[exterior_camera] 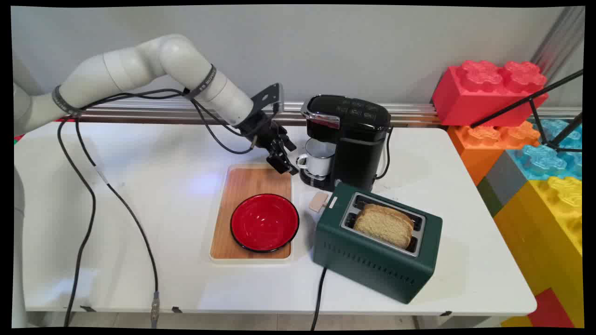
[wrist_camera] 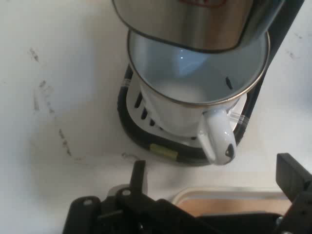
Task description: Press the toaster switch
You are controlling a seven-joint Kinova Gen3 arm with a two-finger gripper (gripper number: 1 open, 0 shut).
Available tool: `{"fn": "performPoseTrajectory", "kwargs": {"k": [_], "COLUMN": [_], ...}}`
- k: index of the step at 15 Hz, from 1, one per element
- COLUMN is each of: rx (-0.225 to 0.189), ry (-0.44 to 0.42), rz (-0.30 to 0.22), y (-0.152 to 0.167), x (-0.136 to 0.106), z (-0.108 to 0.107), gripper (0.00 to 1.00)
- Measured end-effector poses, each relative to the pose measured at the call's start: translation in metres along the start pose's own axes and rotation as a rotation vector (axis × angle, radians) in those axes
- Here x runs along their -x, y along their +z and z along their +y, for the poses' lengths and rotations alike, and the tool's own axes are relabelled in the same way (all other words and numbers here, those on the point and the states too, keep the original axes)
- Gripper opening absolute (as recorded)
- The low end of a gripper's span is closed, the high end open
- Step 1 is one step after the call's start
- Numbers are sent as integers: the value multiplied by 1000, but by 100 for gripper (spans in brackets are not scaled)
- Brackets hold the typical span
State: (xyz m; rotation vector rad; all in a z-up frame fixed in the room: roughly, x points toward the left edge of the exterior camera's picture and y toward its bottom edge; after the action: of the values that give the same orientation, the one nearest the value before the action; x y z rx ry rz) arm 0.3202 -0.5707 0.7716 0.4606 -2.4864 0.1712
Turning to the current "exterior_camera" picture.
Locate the small red toy brick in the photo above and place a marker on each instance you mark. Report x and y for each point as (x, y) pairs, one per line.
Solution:
(551, 311)

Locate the red giant toy brick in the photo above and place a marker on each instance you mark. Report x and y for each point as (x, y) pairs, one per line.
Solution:
(470, 100)

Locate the blue giant toy brick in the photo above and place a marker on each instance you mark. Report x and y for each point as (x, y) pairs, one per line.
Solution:
(542, 160)

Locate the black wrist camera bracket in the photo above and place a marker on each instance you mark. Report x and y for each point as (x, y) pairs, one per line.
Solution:
(270, 97)

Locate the slanted aluminium profile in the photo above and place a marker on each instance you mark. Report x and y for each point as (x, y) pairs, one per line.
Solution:
(558, 42)

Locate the toasted bread slice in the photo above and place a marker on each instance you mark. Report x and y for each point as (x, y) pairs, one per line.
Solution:
(384, 225)

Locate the beige toaster lever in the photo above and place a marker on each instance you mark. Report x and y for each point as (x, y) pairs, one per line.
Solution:
(318, 201)

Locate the yellow giant toy brick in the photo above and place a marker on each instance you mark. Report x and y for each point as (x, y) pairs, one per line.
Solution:
(545, 242)

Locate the red plate with black rim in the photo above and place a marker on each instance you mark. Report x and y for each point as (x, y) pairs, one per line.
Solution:
(264, 223)

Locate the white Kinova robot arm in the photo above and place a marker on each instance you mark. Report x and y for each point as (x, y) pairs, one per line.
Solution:
(139, 65)

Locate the grey giant toy brick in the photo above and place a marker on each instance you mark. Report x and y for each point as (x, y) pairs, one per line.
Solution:
(505, 181)

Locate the wooden tray with white rim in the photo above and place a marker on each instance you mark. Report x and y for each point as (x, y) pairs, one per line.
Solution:
(242, 186)

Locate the black tripod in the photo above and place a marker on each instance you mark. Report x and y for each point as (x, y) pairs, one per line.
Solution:
(535, 95)

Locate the white enamel mug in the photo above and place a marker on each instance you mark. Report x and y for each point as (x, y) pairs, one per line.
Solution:
(319, 163)

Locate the dark green toaster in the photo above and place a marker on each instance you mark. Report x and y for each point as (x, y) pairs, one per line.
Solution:
(372, 267)

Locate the orange giant toy brick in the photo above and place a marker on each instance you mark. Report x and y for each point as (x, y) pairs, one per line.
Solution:
(479, 149)

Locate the dark green toy brick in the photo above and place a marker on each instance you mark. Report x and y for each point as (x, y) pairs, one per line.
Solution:
(490, 197)

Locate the black coffee machine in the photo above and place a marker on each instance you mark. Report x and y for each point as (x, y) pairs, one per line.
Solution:
(354, 144)

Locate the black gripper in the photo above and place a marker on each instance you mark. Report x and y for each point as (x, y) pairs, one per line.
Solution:
(259, 125)

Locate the aluminium rail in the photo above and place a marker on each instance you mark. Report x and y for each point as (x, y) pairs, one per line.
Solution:
(419, 114)

